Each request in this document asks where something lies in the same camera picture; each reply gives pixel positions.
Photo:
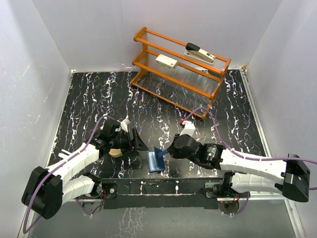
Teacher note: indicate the blue card holder wallet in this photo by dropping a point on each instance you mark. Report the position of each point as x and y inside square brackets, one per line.
[155, 160]

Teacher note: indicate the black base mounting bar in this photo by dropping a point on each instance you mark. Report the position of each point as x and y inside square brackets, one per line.
[164, 192]

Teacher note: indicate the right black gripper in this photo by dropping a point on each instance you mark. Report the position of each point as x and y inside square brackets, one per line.
[174, 150]

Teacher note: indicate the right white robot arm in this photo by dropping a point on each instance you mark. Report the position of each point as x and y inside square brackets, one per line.
[244, 172]

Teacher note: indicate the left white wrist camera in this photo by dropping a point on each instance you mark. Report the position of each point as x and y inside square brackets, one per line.
[124, 124]

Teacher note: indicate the white staples box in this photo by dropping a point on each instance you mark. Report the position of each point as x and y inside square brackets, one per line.
[167, 62]

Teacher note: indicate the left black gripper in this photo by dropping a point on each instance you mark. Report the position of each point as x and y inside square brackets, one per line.
[130, 150]

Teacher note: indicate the black and beige stapler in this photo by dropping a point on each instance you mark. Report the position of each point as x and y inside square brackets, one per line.
[197, 53]

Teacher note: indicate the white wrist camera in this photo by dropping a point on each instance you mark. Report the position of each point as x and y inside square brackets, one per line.
[124, 124]
[188, 127]

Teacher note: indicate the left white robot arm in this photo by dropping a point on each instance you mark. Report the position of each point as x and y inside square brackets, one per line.
[49, 188]

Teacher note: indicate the orange wooden three-tier rack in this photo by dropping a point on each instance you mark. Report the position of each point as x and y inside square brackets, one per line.
[190, 85]

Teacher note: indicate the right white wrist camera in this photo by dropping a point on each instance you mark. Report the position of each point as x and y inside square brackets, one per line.
[188, 127]

